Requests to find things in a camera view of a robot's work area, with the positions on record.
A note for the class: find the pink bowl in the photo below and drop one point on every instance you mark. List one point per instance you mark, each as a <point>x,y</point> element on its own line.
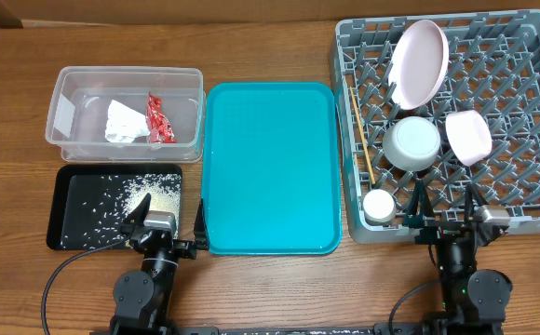
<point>469,136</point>

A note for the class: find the clear plastic bin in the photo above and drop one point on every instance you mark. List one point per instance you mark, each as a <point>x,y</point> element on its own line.
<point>77,113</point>

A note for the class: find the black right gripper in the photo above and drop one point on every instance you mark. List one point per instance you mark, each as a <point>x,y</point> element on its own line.
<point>438,230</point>

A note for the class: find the red snack wrapper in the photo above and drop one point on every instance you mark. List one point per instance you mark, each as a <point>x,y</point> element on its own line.
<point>160,127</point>

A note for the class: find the grey dish rack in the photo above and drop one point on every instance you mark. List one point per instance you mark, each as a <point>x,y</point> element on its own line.
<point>494,69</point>

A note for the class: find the white round plate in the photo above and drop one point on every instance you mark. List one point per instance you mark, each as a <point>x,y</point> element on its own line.
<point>419,64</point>

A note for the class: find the cream paper cup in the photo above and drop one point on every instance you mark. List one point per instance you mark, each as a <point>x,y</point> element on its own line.
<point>379,207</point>

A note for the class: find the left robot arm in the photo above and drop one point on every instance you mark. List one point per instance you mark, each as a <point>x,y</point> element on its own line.
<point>142,296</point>

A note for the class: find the grey-white bowl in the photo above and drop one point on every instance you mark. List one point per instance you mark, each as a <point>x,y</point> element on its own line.
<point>412,144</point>

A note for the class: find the wooden chopstick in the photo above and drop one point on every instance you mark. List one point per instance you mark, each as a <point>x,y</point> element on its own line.
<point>362,136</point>

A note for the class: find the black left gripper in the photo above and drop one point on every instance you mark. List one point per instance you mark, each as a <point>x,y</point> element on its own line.
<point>188,248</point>

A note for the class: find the black base bar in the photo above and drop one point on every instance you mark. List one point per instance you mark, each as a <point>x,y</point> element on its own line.
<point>376,329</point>

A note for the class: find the black tray with rice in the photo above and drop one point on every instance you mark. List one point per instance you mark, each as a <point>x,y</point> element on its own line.
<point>91,201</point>

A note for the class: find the teal plastic tray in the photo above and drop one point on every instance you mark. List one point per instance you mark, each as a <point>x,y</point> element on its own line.
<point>271,172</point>

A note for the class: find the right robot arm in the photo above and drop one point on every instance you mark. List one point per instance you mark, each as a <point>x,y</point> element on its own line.
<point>474,301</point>

